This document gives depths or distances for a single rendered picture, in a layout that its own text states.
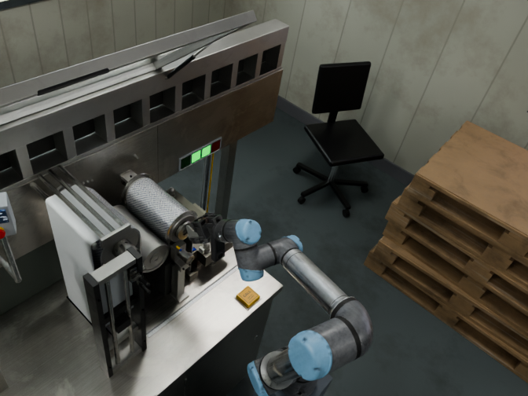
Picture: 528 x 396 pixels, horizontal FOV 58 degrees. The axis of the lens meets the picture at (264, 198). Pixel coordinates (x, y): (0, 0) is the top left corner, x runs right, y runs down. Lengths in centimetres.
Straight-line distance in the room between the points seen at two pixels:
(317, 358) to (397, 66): 298
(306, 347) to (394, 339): 201
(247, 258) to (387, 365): 177
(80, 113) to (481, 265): 229
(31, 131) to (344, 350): 108
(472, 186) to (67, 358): 222
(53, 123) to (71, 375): 85
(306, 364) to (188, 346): 73
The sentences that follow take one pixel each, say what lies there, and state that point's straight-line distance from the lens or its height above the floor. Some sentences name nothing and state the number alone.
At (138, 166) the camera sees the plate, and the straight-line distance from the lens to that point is 192.
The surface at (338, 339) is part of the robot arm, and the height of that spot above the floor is 152.
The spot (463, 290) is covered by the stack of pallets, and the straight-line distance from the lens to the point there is 322.
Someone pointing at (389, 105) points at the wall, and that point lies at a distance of 402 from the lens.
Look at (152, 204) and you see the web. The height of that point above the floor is 130.
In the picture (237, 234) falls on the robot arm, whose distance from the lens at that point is 144.
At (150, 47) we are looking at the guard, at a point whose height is 201.
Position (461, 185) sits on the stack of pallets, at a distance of 290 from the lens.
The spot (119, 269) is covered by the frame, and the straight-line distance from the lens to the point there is 139.
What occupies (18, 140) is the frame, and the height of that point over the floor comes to 160.
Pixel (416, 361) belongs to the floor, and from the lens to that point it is 317.
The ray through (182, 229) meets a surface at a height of 127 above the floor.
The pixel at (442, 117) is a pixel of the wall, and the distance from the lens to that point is 386.
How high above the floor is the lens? 255
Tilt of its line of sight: 44 degrees down
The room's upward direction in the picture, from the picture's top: 12 degrees clockwise
